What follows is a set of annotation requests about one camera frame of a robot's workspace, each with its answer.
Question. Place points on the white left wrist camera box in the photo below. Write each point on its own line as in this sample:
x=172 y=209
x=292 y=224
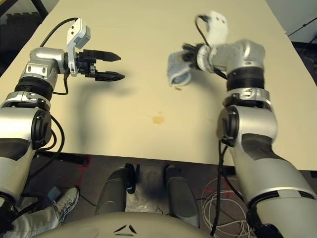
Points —
x=79 y=32

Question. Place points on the large yellowish liquid puddle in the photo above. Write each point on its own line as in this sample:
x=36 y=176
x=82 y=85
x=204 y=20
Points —
x=158 y=119

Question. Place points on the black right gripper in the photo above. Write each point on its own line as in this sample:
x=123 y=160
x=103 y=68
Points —
x=190 y=55

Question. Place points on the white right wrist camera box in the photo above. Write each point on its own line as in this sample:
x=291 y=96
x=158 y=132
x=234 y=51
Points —
x=218 y=27

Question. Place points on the beige robot torso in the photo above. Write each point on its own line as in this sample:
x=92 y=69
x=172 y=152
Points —
x=138 y=224

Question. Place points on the light grey trouser leg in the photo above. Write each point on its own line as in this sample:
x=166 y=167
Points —
x=32 y=223

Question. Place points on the white grey sneaker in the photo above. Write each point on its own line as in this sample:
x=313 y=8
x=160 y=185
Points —
x=68 y=202

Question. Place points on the grey robot leg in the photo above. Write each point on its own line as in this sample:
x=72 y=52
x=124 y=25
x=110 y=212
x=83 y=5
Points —
x=112 y=191
x=180 y=193

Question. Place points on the black metal frame leg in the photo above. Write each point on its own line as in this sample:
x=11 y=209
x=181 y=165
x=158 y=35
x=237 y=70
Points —
x=42 y=7

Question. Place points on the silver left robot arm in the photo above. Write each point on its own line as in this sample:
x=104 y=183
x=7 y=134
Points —
x=17 y=129

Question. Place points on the grey right robot leg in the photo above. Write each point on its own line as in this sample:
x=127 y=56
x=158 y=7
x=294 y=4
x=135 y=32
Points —
x=180 y=193

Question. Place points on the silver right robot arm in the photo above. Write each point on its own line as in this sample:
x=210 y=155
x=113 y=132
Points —
x=257 y=129

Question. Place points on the blue terry rag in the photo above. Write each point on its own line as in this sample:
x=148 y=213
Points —
x=178 y=72

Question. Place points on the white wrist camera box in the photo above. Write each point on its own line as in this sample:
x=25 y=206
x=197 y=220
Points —
x=79 y=32
x=218 y=27

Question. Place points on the blue-grey foot pedal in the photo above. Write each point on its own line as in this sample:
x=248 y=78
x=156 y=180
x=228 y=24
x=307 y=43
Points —
x=53 y=194

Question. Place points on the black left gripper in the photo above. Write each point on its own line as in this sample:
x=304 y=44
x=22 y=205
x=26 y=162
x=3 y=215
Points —
x=86 y=63

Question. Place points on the grey left robot leg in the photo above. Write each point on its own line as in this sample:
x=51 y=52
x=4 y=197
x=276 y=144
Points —
x=112 y=191

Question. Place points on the black puzzle foam mat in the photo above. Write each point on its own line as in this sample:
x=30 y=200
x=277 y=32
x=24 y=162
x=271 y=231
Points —
x=15 y=32

